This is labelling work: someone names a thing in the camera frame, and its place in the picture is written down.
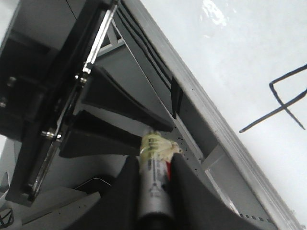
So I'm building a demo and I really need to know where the white whiteboard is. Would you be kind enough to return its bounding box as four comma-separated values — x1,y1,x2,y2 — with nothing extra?
143,0,307,230

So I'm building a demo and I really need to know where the grey whiteboard marker ledge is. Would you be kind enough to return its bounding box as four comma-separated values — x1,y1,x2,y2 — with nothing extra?
122,0,302,230

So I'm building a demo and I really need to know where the white black whiteboard marker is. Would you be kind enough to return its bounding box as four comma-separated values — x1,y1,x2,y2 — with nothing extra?
138,131,182,218

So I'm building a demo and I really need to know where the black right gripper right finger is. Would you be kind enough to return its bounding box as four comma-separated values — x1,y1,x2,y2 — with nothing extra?
169,153,271,230

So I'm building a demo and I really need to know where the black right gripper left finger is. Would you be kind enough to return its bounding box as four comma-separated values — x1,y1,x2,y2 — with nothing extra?
67,156,140,230

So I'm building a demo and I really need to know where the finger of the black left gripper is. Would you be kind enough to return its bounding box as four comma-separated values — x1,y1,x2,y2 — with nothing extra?
83,66,173,132

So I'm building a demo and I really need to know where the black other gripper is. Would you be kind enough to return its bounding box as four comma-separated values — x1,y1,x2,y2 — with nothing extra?
0,0,141,206

